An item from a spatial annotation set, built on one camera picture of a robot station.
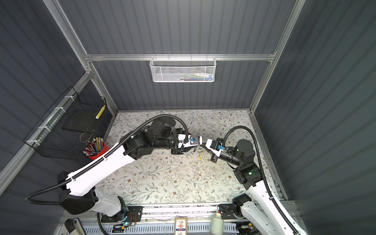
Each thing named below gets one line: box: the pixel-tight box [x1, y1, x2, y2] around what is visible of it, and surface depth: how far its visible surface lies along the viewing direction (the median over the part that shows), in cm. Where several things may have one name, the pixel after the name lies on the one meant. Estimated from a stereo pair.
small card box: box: [174, 215, 188, 235], surface depth 71 cm
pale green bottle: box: [211, 212, 224, 235], surface depth 66 cm
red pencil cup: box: [85, 141, 111, 161], surface depth 86 cm
